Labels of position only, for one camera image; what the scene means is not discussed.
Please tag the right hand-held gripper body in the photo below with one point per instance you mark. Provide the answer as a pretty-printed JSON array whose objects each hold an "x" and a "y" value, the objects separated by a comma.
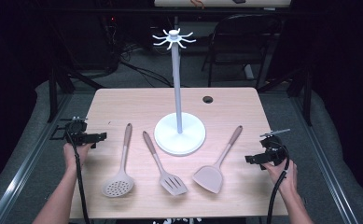
[{"x": 274, "y": 151}]

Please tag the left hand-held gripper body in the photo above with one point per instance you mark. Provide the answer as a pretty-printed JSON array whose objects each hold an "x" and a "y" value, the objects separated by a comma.
[{"x": 76, "y": 132}]

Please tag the beige solid spatula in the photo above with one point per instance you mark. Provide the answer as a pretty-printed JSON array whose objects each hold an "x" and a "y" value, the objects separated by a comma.
[{"x": 210, "y": 179}]

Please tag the white utensil rack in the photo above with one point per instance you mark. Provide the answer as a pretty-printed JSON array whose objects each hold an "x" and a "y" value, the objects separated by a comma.
[{"x": 179, "y": 137}]

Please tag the beige slotted spatula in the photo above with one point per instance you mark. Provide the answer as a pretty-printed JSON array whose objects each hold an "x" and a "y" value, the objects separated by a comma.
[{"x": 171, "y": 183}]

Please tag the person's left hand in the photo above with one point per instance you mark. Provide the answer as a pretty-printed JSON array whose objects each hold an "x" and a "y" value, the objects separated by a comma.
[{"x": 73, "y": 155}]

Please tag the person's right hand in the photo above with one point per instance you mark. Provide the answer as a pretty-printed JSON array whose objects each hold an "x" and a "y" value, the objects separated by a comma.
[{"x": 286, "y": 177}]

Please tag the beige perforated skimmer spoon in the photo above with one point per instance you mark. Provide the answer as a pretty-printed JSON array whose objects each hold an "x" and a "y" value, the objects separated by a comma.
[{"x": 118, "y": 186}]

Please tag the black folding chair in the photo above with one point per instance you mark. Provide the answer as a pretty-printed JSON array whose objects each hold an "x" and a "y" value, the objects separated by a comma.
[{"x": 241, "y": 37}]

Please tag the orange item on background table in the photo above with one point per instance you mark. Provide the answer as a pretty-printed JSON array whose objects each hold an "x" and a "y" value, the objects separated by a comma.
[{"x": 198, "y": 3}]

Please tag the black metal stand frame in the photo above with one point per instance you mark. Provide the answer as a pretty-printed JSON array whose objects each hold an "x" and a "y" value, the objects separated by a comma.
[
  {"x": 306, "y": 96},
  {"x": 53, "y": 93}
]

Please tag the aluminium floor rail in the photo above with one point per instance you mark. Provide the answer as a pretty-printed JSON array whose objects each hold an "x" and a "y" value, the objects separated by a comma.
[
  {"x": 328, "y": 174},
  {"x": 17, "y": 183}
]

